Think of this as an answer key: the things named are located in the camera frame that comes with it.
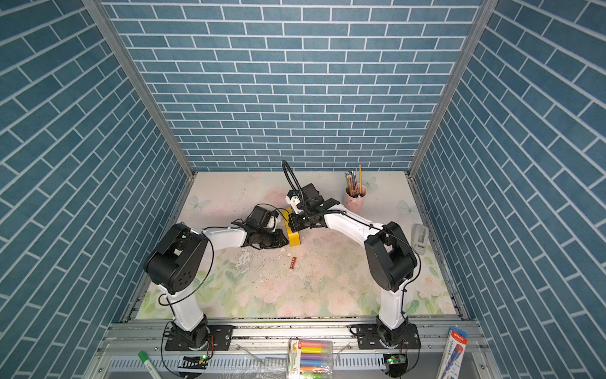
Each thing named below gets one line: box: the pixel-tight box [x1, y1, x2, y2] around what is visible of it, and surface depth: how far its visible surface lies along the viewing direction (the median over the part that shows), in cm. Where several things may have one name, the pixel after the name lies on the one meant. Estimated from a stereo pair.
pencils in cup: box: [344, 164, 363, 197], surface depth 101 cm
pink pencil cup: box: [343, 182, 368, 214], surface depth 101 cm
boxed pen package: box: [436, 327, 468, 379], surface depth 72 cm
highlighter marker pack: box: [285, 338, 334, 379], surface depth 71 cm
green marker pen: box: [138, 350, 164, 379], surface depth 70 cm
